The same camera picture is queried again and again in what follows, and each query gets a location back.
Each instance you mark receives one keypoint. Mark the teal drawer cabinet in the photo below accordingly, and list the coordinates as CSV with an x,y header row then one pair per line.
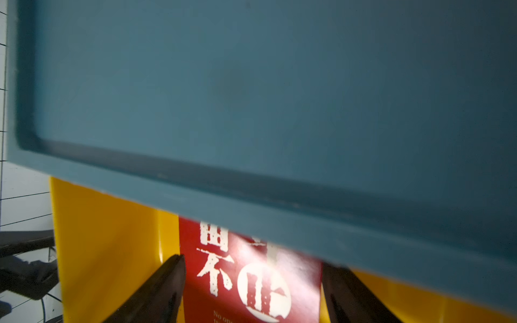
x,y
375,134

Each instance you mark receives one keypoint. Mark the yellow drawer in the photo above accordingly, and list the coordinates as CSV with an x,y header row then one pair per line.
x,y
109,247

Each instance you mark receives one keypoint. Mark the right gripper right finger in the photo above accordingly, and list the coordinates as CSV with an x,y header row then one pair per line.
x,y
349,300

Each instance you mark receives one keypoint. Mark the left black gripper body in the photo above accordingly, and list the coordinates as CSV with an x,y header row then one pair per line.
x,y
30,279

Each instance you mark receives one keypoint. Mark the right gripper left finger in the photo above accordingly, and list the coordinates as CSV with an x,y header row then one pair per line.
x,y
159,298

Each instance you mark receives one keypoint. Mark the red postcard white characters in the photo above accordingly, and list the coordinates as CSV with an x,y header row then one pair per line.
x,y
234,278

